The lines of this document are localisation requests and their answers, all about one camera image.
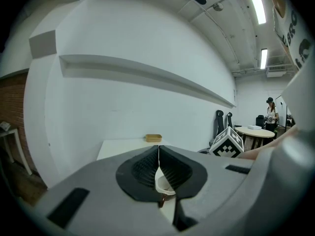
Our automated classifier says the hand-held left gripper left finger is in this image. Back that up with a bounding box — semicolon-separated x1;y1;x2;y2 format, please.
31;145;178;236

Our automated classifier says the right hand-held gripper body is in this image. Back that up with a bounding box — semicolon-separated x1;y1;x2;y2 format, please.
208;126;245;159

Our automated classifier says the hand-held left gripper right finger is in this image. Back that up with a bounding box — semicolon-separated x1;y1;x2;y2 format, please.
158;145;257;232

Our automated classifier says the white cup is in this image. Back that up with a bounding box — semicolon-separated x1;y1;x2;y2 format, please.
155;167;177;197

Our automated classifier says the brown spoon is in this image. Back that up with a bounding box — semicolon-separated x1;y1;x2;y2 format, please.
158;192;171;209

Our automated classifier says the person's right forearm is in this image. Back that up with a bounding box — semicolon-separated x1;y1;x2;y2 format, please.
237;126;300;161

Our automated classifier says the round wooden table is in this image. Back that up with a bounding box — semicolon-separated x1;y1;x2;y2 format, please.
233;125;276;149

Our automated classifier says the tan shallow tray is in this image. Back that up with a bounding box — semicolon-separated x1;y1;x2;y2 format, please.
145;133;163;143

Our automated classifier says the white air conditioner unit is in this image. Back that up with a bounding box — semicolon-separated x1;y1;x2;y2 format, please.
265;64;289;79

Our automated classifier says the long ceiling light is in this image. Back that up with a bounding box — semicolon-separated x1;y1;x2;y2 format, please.
246;0;267;25
260;48;269;69

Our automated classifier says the small white side table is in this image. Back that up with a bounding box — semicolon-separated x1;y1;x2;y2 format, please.
0;126;33;176

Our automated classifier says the person's white printed shirt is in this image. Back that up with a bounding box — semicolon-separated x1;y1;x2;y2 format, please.
272;0;315;71

